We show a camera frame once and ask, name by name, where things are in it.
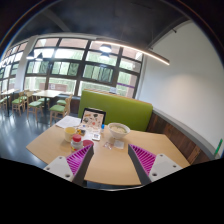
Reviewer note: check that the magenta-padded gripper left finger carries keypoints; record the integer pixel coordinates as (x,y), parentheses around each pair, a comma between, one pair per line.
(79,160)

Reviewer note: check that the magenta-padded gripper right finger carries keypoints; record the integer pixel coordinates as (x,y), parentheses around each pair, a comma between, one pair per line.
(145,160)

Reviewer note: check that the clear red-capped drink bottle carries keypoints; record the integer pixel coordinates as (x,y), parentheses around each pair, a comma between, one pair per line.
(76,144)

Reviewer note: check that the cream yellow mug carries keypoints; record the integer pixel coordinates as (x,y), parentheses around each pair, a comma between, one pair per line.
(70,134)

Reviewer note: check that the small white device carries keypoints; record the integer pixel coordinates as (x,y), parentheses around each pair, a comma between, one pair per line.
(96,136)

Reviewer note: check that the white packet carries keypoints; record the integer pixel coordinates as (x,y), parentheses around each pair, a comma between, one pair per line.
(119,144)

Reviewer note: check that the colourful sticker sheet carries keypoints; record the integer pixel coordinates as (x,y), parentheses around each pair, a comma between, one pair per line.
(89,129)

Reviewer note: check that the pink packet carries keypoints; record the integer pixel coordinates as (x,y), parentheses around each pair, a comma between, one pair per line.
(108,145)

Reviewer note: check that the small blue-capped tube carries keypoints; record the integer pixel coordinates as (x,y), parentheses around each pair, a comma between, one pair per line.
(102,128)

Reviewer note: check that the white bowl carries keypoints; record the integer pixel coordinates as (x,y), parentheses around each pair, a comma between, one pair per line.
(118,130)

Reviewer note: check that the open white booklet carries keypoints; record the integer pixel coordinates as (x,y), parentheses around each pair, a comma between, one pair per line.
(68,121)

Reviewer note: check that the black-framed picture stand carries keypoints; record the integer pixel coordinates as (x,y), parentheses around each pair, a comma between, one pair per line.
(93,116)

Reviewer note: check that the wooden chairs with green seats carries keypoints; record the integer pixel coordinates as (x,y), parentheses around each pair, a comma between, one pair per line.
(57,108)

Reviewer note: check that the green bench backrest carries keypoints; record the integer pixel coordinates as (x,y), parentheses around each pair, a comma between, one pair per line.
(116,108)

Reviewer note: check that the wooden dining table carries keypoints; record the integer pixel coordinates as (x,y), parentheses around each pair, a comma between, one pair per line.
(47,93)
(7,93)

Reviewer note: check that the long curved light strip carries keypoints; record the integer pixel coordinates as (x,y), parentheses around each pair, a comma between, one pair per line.
(146,51)

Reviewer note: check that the black pendant ceiling lamps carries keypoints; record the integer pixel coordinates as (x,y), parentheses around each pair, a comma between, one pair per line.
(105,48)

